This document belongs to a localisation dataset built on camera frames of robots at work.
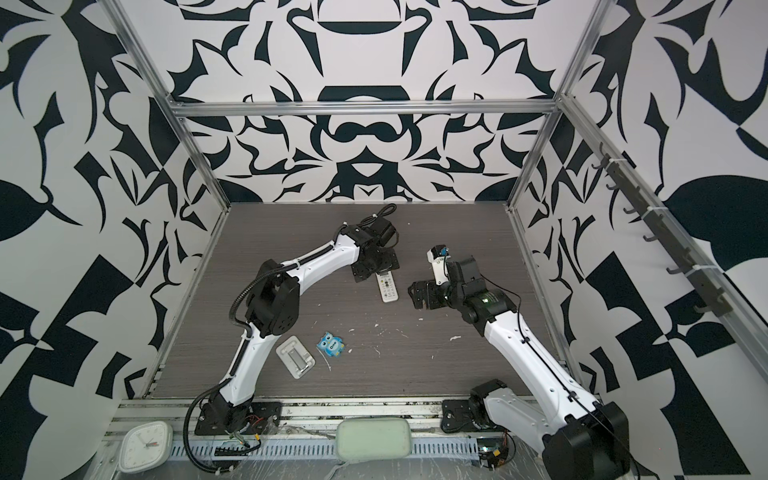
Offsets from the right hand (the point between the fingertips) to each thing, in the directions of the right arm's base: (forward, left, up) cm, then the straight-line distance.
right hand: (426, 284), depth 79 cm
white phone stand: (-13, +35, -15) cm, 41 cm away
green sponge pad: (-32, +14, -14) cm, 38 cm away
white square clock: (-33, +65, -11) cm, 74 cm away
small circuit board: (-35, -14, -18) cm, 41 cm away
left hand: (+13, +9, -10) cm, 18 cm away
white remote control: (+8, +10, -15) cm, 20 cm away
